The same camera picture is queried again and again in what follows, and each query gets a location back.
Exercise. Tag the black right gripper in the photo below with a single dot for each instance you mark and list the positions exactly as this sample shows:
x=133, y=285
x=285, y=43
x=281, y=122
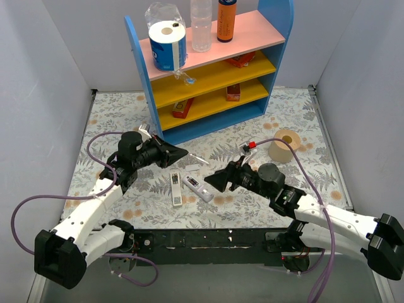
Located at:
x=234, y=176

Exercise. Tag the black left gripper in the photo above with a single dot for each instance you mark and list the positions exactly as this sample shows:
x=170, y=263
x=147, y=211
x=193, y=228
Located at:
x=161, y=152

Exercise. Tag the small white display remote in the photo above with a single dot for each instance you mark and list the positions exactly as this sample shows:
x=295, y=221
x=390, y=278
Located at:
x=197, y=188

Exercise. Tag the long white remote control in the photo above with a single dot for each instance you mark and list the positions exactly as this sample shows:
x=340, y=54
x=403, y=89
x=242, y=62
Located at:
x=175, y=181

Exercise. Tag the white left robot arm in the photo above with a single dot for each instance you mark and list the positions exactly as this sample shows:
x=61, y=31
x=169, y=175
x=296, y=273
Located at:
x=64, y=253

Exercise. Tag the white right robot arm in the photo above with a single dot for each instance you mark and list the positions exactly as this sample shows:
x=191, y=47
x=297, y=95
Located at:
x=378, y=240

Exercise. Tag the red box lower shelf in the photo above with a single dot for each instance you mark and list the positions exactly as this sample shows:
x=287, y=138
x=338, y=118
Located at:
x=180, y=109

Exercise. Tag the brown paper roll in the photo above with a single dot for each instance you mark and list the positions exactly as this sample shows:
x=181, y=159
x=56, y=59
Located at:
x=279, y=151

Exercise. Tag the small plastic wrapper scrap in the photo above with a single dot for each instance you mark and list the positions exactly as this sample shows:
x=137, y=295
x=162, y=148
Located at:
x=180, y=75

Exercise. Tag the floral table mat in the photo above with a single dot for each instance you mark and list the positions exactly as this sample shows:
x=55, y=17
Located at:
x=148, y=203

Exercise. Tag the orange box middle shelf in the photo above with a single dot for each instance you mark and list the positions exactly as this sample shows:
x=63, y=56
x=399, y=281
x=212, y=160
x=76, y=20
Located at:
x=233, y=93

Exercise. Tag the orange box shelf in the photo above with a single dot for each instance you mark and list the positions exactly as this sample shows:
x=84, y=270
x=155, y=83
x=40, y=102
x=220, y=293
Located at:
x=233, y=93
x=241, y=60

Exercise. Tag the blue shelf unit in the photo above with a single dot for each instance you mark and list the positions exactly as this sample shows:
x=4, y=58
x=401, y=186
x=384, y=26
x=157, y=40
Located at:
x=265, y=30

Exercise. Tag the orange box top shelf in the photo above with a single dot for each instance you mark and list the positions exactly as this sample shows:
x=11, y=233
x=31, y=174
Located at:
x=241, y=60

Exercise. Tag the blue wrapped toilet paper roll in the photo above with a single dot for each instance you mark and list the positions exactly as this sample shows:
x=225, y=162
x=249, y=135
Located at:
x=167, y=35

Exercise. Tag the clear plastic water bottle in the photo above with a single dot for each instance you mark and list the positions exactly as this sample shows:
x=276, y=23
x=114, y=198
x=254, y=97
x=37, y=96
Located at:
x=201, y=14

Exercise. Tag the orange bottle black cap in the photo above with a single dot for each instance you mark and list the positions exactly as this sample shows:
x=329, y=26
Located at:
x=226, y=20

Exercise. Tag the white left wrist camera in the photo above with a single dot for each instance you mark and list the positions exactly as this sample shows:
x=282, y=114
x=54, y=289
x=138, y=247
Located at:
x=144, y=131

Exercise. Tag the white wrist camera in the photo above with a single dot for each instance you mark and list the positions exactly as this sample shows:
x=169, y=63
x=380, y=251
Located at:
x=247, y=151
x=144, y=131

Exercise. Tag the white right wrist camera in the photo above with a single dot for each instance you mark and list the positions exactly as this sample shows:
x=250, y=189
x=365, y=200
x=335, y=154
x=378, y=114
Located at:
x=247, y=151

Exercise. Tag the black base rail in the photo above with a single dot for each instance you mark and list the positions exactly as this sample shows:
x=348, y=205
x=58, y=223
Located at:
x=213, y=246

